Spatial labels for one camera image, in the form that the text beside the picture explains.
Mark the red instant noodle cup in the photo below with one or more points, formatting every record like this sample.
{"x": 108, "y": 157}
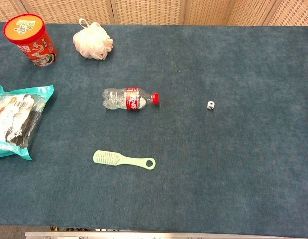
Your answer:
{"x": 34, "y": 42}

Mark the clear plastic bottle red cap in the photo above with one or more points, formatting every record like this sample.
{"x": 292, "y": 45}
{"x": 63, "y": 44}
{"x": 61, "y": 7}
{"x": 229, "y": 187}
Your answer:
{"x": 124, "y": 98}

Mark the small white die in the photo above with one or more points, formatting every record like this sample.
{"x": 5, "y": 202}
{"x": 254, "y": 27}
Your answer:
{"x": 210, "y": 105}

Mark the teal snack package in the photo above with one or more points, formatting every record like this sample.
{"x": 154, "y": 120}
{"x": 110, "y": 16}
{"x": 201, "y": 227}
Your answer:
{"x": 14, "y": 119}

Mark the white mesh bath sponge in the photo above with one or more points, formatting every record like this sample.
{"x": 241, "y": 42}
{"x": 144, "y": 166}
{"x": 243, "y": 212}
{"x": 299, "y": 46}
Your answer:
{"x": 92, "y": 42}

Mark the light green hairbrush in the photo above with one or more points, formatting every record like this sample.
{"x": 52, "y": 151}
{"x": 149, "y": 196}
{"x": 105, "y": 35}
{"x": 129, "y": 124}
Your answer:
{"x": 111, "y": 158}

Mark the teal table cloth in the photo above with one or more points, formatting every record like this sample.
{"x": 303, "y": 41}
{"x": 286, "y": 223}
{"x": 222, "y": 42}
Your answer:
{"x": 194, "y": 161}

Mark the woven rattan folding screen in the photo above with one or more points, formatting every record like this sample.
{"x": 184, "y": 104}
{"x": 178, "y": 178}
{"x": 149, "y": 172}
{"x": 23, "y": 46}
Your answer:
{"x": 154, "y": 11}

